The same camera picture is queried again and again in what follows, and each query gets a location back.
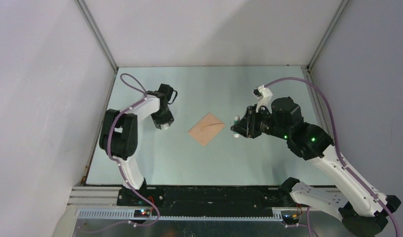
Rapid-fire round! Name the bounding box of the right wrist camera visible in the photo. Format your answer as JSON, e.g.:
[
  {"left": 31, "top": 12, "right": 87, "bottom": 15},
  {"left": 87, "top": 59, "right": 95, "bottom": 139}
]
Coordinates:
[{"left": 253, "top": 85, "right": 273, "bottom": 113}]

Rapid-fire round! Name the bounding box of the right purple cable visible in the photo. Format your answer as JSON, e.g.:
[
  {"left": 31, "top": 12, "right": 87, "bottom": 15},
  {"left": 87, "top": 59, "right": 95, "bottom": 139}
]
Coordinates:
[{"left": 263, "top": 77, "right": 402, "bottom": 237}]

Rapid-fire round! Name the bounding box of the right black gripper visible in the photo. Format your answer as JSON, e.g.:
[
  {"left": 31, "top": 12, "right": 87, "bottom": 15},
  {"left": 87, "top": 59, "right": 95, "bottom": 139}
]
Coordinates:
[{"left": 231, "top": 103, "right": 290, "bottom": 140}]

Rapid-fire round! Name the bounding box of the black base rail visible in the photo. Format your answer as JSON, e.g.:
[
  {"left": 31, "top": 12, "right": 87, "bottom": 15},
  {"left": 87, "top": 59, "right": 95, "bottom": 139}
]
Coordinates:
[{"left": 116, "top": 185, "right": 297, "bottom": 218}]

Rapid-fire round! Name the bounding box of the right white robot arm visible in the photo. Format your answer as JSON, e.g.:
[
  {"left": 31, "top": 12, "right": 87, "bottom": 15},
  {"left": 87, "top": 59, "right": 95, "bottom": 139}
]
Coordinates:
[{"left": 231, "top": 97, "right": 401, "bottom": 237}]

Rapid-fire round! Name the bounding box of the tan paper envelope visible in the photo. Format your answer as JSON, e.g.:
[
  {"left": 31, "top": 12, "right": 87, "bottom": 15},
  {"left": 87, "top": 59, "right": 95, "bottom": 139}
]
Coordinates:
[{"left": 187, "top": 113, "right": 225, "bottom": 147}]

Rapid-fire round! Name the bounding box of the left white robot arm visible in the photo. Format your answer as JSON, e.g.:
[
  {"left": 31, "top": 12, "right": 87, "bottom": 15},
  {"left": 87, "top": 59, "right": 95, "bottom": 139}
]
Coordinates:
[{"left": 99, "top": 83, "right": 178, "bottom": 206}]

